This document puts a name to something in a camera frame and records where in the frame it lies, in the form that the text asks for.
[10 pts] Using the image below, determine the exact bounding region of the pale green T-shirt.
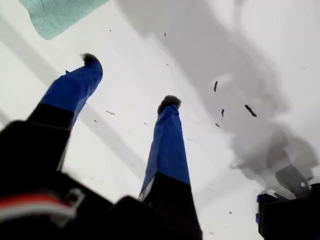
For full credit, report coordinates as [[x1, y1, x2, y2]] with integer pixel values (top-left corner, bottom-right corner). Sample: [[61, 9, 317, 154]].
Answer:
[[19, 0, 111, 41]]

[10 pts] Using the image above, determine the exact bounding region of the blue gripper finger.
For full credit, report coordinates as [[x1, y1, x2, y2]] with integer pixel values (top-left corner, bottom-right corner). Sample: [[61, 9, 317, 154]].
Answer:
[[138, 94, 203, 240], [27, 52, 104, 131]]

